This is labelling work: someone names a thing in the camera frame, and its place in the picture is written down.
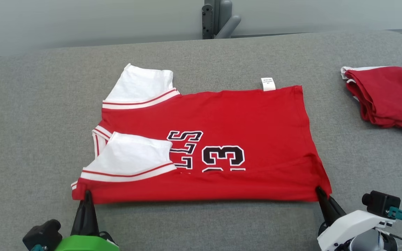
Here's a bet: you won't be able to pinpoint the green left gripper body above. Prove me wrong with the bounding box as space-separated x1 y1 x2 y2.
54 234 120 251

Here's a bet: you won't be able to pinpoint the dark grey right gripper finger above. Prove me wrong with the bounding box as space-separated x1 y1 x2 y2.
315 187 347 226

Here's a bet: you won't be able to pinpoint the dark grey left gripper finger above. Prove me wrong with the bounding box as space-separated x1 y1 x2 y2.
70 190 101 236

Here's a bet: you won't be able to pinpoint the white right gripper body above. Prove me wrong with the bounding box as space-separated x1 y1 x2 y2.
317 209 396 251

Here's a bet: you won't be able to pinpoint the red shorts with Bulls print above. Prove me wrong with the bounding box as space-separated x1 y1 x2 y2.
340 66 402 135

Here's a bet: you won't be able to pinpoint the red jersey with white sleeves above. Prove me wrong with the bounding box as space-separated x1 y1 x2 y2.
70 63 333 205

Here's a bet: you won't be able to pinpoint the grey metal post with bracket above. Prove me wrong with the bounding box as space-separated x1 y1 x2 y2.
202 0 242 40

